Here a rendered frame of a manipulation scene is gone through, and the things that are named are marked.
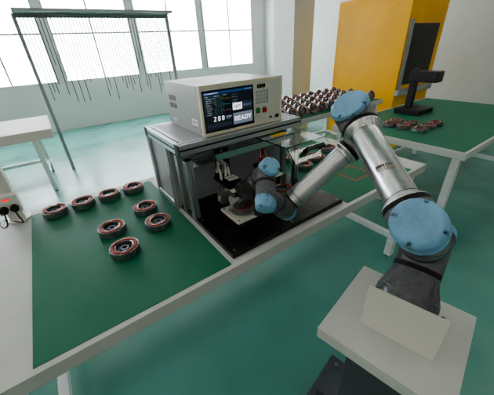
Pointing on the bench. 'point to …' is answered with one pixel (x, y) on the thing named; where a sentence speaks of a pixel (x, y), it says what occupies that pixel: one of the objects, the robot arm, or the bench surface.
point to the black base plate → (226, 237)
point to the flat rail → (229, 154)
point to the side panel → (163, 171)
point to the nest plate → (237, 215)
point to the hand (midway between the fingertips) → (241, 206)
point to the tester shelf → (165, 135)
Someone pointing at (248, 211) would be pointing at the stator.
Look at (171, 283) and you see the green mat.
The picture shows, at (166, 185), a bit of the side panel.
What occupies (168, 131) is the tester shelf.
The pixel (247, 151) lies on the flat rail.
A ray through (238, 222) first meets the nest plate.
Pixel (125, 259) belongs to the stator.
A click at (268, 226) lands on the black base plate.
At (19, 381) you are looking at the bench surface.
